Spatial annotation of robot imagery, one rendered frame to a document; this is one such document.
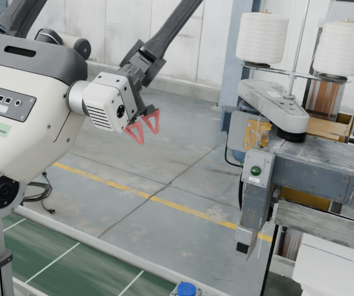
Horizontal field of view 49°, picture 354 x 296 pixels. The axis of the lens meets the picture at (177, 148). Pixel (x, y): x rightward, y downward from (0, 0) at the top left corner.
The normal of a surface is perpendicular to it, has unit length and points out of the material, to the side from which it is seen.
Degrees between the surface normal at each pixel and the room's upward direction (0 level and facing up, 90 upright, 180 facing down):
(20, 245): 0
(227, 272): 0
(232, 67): 90
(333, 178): 90
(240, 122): 90
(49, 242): 0
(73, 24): 90
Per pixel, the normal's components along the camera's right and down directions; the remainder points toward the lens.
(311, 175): -0.47, 0.29
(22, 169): 0.53, 0.70
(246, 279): 0.09, -0.92
